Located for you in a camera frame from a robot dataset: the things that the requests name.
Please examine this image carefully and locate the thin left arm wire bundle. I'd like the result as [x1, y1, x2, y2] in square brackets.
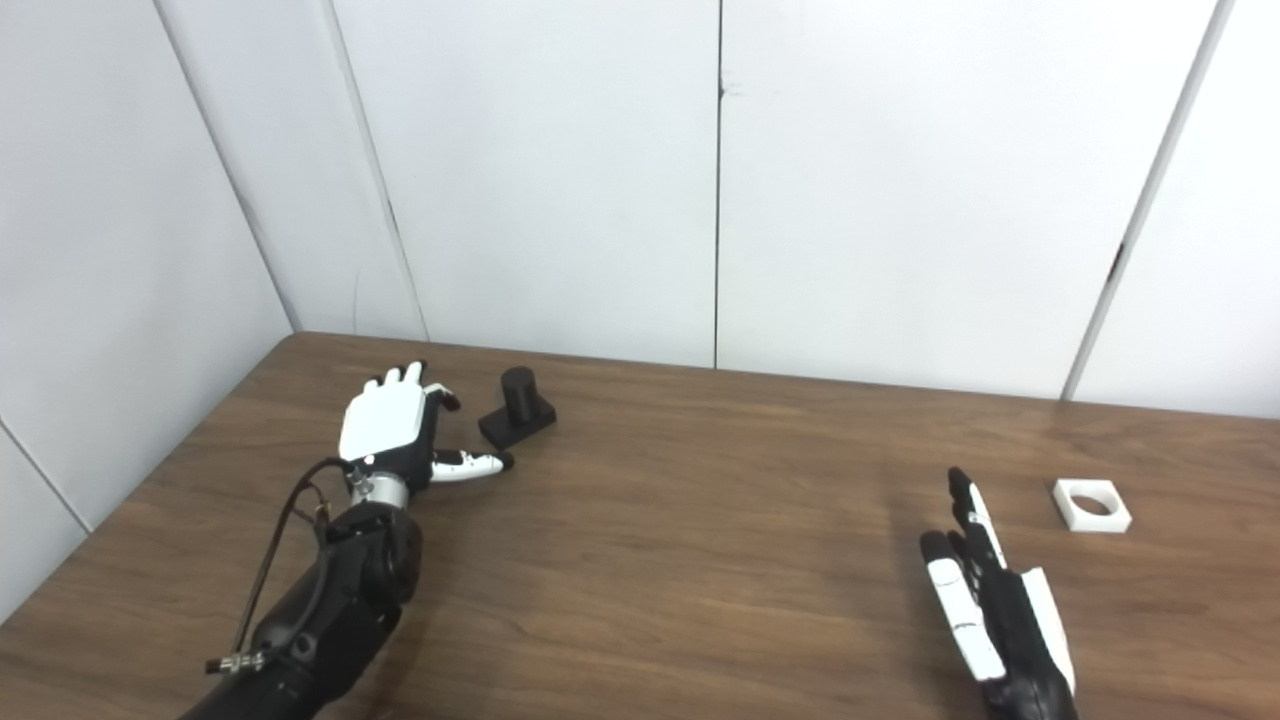
[298, 480, 338, 546]

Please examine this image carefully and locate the white square piece with hole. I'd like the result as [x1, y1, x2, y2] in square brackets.
[1052, 478, 1133, 534]

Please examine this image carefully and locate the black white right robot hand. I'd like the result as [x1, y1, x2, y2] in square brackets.
[920, 467, 1081, 720]

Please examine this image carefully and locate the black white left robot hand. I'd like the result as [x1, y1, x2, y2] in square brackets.
[338, 361, 515, 496]

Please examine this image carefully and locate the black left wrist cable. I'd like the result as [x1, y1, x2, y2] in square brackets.
[205, 457, 351, 676]

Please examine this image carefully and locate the black peg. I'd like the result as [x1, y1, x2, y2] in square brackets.
[477, 367, 558, 448]

